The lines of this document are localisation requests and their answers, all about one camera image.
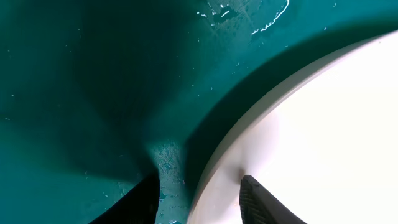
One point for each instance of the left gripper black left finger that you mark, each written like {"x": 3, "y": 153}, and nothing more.
{"x": 138, "y": 206}

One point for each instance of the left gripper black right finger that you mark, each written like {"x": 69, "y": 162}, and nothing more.
{"x": 259, "y": 206}

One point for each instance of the white plate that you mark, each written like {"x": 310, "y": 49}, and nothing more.
{"x": 323, "y": 142}

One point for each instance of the teal plastic tray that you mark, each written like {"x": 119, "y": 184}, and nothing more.
{"x": 98, "y": 94}

